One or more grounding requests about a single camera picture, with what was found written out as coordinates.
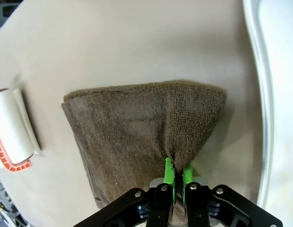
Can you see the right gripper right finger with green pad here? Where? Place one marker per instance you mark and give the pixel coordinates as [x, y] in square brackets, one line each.
[196, 208]

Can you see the brown terry cloth towel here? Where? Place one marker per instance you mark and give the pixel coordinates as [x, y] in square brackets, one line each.
[125, 130]

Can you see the silver metal baking tray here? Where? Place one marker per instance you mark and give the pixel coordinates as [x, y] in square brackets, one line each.
[278, 71]

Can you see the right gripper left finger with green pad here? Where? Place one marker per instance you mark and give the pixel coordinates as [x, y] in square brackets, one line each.
[160, 208]

